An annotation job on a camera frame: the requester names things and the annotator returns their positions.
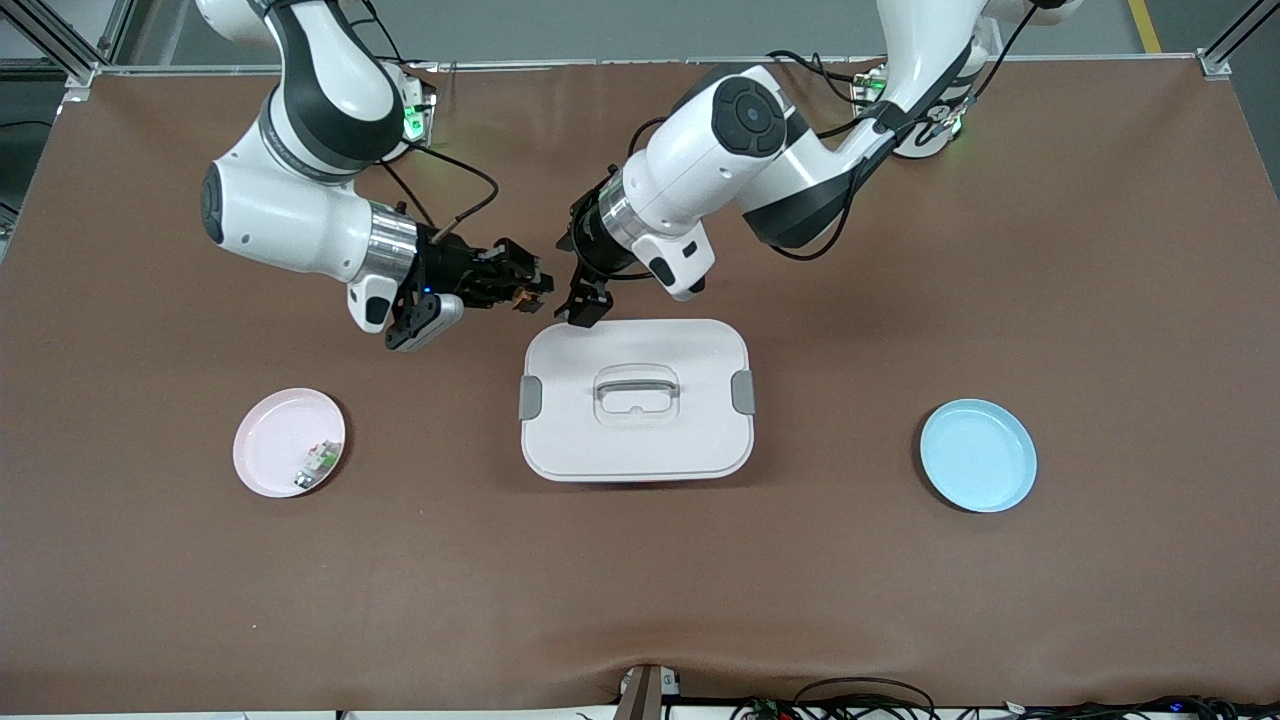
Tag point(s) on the green and white switch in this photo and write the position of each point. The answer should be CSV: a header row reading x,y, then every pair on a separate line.
x,y
317,464

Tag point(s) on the pink round plate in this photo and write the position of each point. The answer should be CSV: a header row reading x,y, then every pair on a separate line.
x,y
270,440

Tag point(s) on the aluminium frame profile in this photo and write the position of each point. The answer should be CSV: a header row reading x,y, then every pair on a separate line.
x,y
70,55
1225,50

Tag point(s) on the storage box with white lid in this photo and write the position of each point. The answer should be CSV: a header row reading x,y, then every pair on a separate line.
x,y
640,440

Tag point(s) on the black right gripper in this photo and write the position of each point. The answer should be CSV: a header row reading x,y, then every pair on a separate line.
x,y
447,265

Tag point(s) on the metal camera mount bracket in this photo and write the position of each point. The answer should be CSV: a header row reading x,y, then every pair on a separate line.
x,y
645,695

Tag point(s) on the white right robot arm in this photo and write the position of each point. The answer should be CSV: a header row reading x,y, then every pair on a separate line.
x,y
300,210

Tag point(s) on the light blue round plate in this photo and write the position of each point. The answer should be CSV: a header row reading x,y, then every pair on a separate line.
x,y
980,455

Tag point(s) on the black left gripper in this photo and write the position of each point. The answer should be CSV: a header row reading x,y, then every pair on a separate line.
x,y
587,252

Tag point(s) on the orange and black push-button switch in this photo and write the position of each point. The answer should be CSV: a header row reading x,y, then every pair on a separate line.
x,y
524,295

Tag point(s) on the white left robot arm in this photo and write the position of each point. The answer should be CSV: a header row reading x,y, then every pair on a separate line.
x,y
720,150

